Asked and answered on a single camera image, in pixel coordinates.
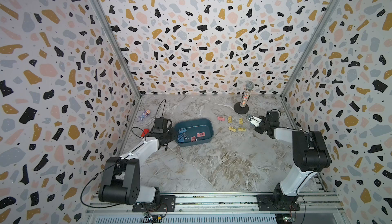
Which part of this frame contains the blue binder clip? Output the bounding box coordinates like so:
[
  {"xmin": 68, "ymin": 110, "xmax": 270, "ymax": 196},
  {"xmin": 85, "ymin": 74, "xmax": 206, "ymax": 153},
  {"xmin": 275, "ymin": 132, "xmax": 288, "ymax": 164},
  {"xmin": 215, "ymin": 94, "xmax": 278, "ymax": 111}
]
[
  {"xmin": 178, "ymin": 135, "xmax": 189, "ymax": 143},
  {"xmin": 178, "ymin": 129, "xmax": 187, "ymax": 134}
]

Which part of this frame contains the teal plastic storage box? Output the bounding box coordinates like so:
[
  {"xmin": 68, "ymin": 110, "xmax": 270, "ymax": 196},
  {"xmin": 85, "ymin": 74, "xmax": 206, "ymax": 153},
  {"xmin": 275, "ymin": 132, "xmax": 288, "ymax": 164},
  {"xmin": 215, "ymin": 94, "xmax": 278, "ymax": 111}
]
[{"xmin": 174, "ymin": 118, "xmax": 214, "ymax": 147}]

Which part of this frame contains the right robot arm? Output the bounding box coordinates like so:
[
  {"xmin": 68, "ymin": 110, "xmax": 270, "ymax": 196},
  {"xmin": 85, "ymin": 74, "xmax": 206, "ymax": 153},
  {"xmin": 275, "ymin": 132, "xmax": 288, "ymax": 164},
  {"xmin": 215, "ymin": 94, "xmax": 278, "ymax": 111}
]
[{"xmin": 247, "ymin": 110, "xmax": 332, "ymax": 210}]

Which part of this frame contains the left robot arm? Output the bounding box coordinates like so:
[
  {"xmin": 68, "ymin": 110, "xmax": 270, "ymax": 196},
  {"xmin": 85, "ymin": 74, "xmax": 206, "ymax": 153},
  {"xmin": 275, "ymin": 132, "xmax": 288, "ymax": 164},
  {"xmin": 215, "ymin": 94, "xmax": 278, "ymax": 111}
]
[{"xmin": 80, "ymin": 115, "xmax": 177, "ymax": 212}]

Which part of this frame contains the red rectangular block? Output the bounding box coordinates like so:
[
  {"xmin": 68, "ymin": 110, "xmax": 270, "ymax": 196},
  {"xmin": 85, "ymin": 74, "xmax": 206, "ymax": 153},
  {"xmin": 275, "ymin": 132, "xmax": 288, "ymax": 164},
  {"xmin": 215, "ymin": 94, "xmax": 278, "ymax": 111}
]
[{"xmin": 141, "ymin": 129, "xmax": 150, "ymax": 138}]

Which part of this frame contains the purple bunny plush toy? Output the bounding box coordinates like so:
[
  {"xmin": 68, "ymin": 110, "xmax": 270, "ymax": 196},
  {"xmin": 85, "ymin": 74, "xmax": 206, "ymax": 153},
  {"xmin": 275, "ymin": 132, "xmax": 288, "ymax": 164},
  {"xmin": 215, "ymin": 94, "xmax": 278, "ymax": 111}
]
[{"xmin": 139, "ymin": 110, "xmax": 151, "ymax": 121}]

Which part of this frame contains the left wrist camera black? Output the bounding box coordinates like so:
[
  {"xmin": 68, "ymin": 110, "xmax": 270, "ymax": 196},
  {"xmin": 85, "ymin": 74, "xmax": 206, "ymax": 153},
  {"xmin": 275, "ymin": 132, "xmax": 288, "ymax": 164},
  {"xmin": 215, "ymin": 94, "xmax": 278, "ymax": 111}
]
[{"xmin": 152, "ymin": 117, "xmax": 173, "ymax": 134}]

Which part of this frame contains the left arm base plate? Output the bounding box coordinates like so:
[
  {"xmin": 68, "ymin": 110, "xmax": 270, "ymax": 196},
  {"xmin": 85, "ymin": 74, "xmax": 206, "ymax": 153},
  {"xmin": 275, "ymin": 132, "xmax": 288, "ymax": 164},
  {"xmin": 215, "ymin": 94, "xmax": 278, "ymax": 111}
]
[{"xmin": 132, "ymin": 194, "xmax": 176, "ymax": 213}]

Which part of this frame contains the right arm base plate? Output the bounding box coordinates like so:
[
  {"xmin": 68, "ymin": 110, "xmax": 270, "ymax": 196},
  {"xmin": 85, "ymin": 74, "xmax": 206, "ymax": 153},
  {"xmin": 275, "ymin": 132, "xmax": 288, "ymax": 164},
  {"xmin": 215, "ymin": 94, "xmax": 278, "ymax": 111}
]
[{"xmin": 256, "ymin": 194, "xmax": 300, "ymax": 211}]

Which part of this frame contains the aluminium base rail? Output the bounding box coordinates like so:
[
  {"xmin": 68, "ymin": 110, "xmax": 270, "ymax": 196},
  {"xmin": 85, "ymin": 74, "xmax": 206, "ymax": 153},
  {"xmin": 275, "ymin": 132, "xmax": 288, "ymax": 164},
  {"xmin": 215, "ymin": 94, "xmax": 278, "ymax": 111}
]
[{"xmin": 86, "ymin": 192, "xmax": 350, "ymax": 224}]

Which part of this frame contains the aluminium frame corner post left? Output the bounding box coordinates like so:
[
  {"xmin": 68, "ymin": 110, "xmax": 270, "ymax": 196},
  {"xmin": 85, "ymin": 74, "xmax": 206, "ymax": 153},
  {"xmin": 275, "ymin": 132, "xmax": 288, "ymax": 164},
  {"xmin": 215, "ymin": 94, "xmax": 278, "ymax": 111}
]
[{"xmin": 79, "ymin": 0, "xmax": 142, "ymax": 99}]

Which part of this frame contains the aluminium frame corner post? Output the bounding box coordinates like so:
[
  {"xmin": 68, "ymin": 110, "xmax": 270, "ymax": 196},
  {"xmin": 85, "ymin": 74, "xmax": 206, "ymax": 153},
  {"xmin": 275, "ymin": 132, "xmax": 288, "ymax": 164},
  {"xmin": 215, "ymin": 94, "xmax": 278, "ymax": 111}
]
[
  {"xmin": 79, "ymin": 0, "xmax": 142, "ymax": 99},
  {"xmin": 280, "ymin": 0, "xmax": 353, "ymax": 98}
]

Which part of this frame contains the aluminium frame corner post right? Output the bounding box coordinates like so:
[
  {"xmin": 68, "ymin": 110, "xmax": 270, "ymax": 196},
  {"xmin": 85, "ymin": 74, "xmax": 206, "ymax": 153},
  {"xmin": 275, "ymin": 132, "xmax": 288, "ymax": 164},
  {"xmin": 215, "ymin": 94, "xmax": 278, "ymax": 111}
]
[{"xmin": 280, "ymin": 0, "xmax": 353, "ymax": 98}]

